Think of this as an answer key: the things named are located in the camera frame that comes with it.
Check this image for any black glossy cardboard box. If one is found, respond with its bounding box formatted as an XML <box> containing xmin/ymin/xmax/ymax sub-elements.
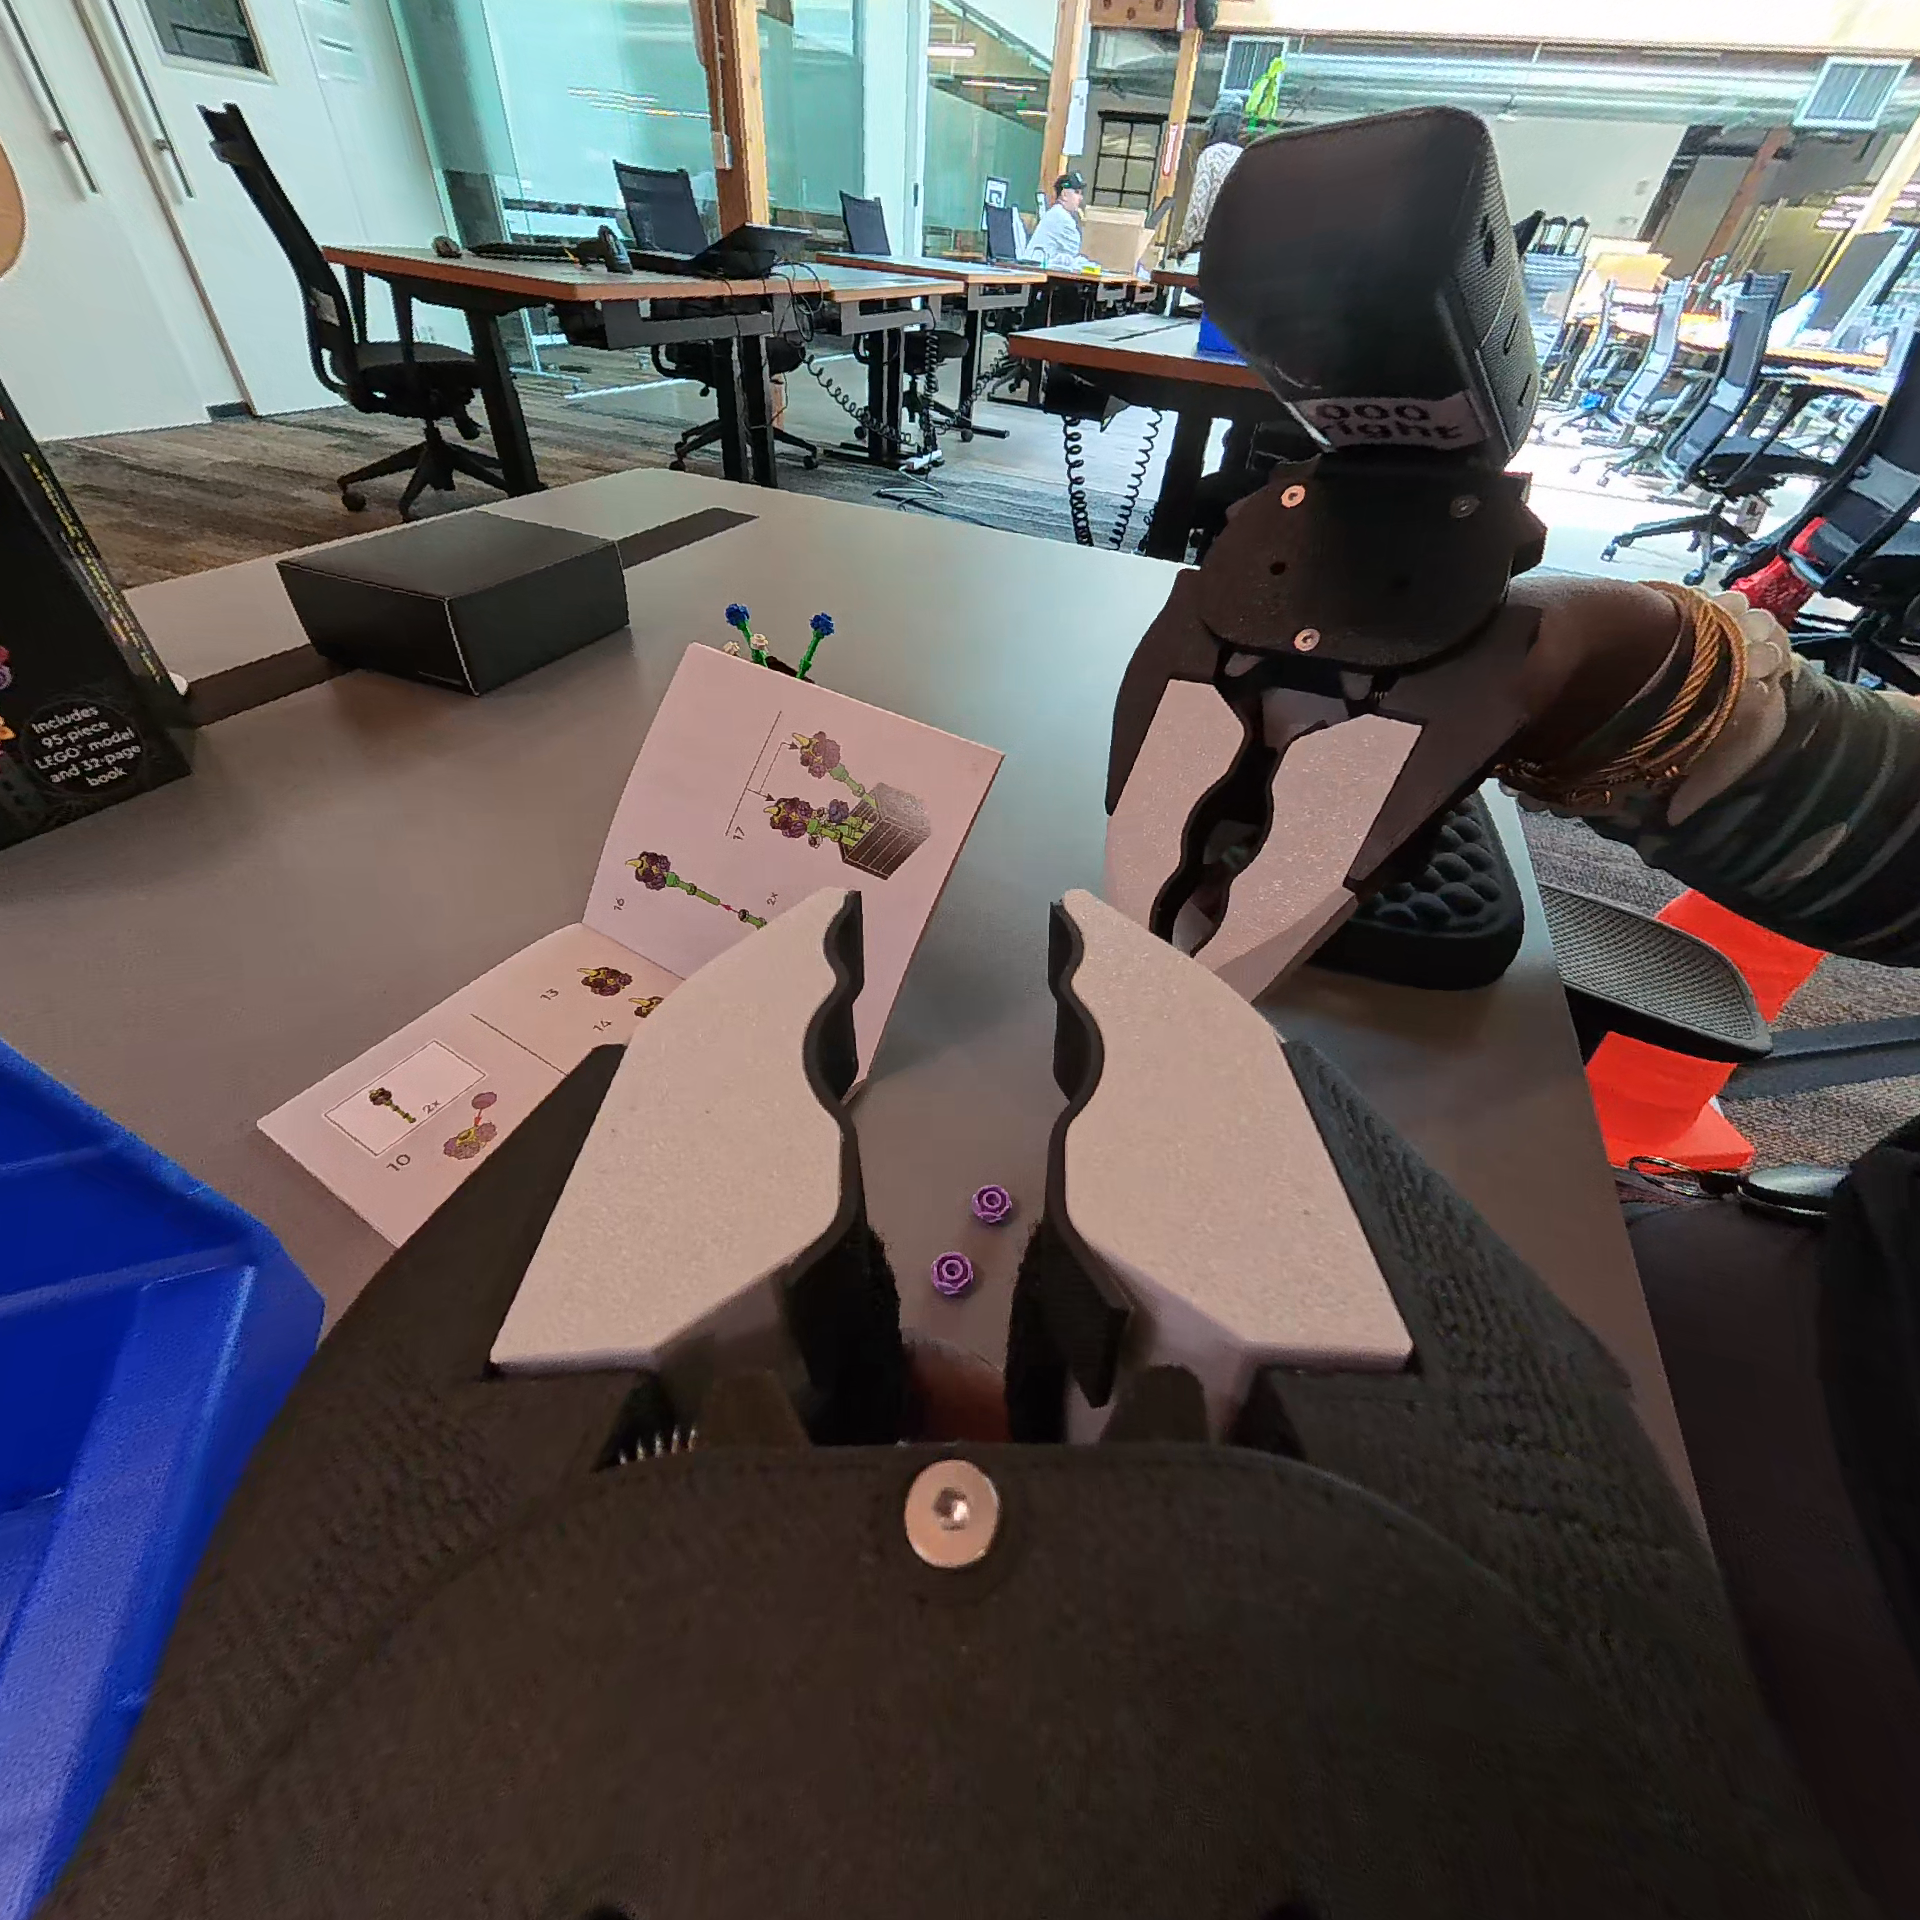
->
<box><xmin>0</xmin><ymin>375</ymin><xmax>197</xmax><ymax>851</ymax></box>

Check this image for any black office chair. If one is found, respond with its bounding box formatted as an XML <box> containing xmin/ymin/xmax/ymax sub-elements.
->
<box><xmin>1606</xmin><ymin>271</ymin><xmax>1920</xmax><ymax>693</ymax></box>
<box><xmin>201</xmin><ymin>105</ymin><xmax>513</xmax><ymax>518</ymax></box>
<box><xmin>616</xmin><ymin>157</ymin><xmax>828</xmax><ymax>465</ymax></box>

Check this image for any matte black box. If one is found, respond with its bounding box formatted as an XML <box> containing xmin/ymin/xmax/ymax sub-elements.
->
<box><xmin>276</xmin><ymin>512</ymin><xmax>633</xmax><ymax>696</ymax></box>

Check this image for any white instruction booklet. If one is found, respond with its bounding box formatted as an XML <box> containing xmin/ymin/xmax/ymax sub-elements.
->
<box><xmin>262</xmin><ymin>639</ymin><xmax>1009</xmax><ymax>1247</ymax></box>

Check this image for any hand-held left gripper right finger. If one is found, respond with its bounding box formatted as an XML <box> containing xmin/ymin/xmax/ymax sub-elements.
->
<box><xmin>1006</xmin><ymin>891</ymin><xmax>1418</xmax><ymax>1435</ymax></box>

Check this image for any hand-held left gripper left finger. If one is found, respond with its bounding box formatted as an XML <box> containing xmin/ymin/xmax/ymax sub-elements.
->
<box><xmin>489</xmin><ymin>891</ymin><xmax>904</xmax><ymax>1435</ymax></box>

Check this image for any gold bracelet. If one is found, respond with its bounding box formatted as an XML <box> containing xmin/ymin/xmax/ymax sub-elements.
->
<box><xmin>1502</xmin><ymin>580</ymin><xmax>1802</xmax><ymax>828</ymax></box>

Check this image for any grey desk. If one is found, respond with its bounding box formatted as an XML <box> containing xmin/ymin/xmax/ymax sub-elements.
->
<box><xmin>0</xmin><ymin>465</ymin><xmax>1696</xmax><ymax>1502</ymax></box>

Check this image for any person's right hand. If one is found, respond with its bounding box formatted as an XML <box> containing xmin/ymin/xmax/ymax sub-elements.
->
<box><xmin>1502</xmin><ymin>575</ymin><xmax>1704</xmax><ymax>812</ymax></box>

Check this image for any blue plastic bin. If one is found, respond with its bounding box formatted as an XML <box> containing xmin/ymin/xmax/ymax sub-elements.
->
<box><xmin>0</xmin><ymin>1035</ymin><xmax>328</xmax><ymax>1920</ymax></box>

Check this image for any person's right forearm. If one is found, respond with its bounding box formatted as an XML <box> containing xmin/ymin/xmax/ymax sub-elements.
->
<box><xmin>1636</xmin><ymin>646</ymin><xmax>1920</xmax><ymax>968</ymax></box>

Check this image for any person's dark clothing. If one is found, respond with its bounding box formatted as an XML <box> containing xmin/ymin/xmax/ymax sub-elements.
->
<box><xmin>1621</xmin><ymin>1126</ymin><xmax>1920</xmax><ymax>1920</ymax></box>

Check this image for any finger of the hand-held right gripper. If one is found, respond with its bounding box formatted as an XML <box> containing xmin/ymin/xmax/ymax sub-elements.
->
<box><xmin>1195</xmin><ymin>708</ymin><xmax>1433</xmax><ymax>1001</ymax></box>
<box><xmin>1104</xmin><ymin>678</ymin><xmax>1257</xmax><ymax>936</ymax></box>

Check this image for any wooden table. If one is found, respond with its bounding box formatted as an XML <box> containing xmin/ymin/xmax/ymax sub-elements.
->
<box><xmin>1006</xmin><ymin>311</ymin><xmax>1277</xmax><ymax>558</ymax></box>
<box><xmin>324</xmin><ymin>240</ymin><xmax>962</xmax><ymax>491</ymax></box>

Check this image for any black mesh cushion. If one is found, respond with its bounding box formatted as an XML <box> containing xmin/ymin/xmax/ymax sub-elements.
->
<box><xmin>1306</xmin><ymin>785</ymin><xmax>1532</xmax><ymax>992</ymax></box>

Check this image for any black chair armrest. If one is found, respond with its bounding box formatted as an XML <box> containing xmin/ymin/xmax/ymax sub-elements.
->
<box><xmin>1541</xmin><ymin>880</ymin><xmax>1920</xmax><ymax>1096</ymax></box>

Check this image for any orange traffic cone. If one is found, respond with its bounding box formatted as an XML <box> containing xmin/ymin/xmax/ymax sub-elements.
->
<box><xmin>1582</xmin><ymin>887</ymin><xmax>1834</xmax><ymax>1176</ymax></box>

